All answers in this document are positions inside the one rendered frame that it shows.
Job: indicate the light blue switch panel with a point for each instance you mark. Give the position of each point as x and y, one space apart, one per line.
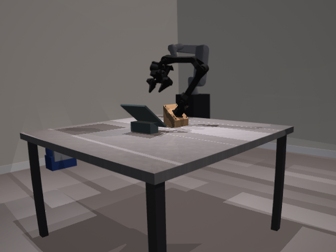
147 122

